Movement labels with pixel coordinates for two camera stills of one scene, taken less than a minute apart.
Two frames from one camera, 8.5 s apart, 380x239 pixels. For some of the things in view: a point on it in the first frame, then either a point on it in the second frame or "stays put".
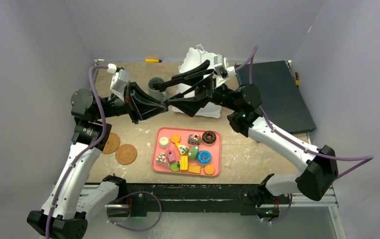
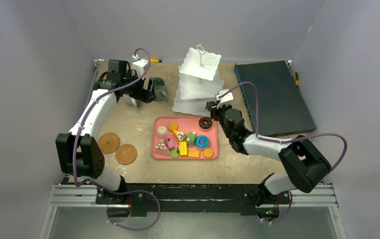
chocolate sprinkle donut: x=209 y=137 -> x=205 y=122
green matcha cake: x=193 y=152 -> x=191 y=138
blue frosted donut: x=204 y=157 -> x=202 y=142
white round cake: x=164 y=142 -> x=161 y=132
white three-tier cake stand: x=192 y=57 stays put
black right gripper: x=208 y=87 -> x=216 y=109
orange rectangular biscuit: x=195 y=169 -> x=194 y=154
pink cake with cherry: x=170 y=154 -> x=169 y=142
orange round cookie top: x=175 y=138 -> x=172 y=126
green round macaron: x=174 y=167 -> x=174 y=154
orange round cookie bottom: x=209 y=169 -> x=208 y=153
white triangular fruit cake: x=162 y=159 -> x=161 y=146
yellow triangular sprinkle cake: x=183 y=150 -> x=181 y=135
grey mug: x=156 y=93 stays put
